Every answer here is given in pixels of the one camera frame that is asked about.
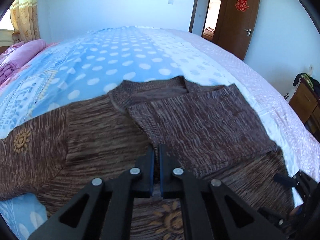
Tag pink bed sheet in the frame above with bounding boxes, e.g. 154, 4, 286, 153
159, 28, 320, 183

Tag brown wooden door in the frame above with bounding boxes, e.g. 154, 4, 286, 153
213, 0, 260, 60

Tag dark clothes on cabinet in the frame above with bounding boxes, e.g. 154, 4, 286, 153
292, 73, 320, 96

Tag red double happiness decal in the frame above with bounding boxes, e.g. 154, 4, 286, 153
235, 0, 249, 12

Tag folded purple quilt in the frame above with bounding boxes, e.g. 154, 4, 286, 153
1, 39, 47, 85

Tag blue polka dot bed blanket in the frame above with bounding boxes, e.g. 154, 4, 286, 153
0, 25, 253, 240

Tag brown knit sweater sun motifs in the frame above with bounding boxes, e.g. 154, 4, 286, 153
1, 76, 293, 238

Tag wooden bedside cabinet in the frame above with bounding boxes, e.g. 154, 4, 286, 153
289, 78, 319, 140

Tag white wooden headboard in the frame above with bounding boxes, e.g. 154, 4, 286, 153
0, 29, 20, 54

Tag silver door handle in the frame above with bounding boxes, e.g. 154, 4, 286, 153
244, 29, 252, 37

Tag beige patterned curtain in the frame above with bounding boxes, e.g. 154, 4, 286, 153
10, 0, 40, 43

